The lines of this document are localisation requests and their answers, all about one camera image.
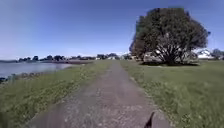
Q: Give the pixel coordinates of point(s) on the grey paved path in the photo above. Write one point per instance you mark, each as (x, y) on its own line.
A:
(110, 100)

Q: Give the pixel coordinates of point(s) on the row of distant trees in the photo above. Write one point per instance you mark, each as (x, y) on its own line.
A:
(56, 58)

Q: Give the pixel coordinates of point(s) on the large dark spreading tree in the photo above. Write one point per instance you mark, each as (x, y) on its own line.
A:
(170, 33)

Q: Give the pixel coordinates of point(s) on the robot's own part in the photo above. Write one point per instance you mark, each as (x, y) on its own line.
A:
(149, 124)

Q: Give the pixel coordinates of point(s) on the wide green grass field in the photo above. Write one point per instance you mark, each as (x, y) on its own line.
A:
(186, 90)

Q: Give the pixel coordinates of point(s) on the grass bank beside water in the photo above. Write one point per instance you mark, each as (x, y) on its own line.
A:
(33, 96)

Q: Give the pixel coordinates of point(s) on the white building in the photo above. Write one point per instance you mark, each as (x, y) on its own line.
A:
(204, 54)

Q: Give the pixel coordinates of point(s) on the calm grey-blue water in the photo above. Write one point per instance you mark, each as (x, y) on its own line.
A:
(20, 68)

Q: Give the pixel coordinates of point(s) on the small distant tree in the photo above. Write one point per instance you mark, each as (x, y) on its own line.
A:
(217, 53)

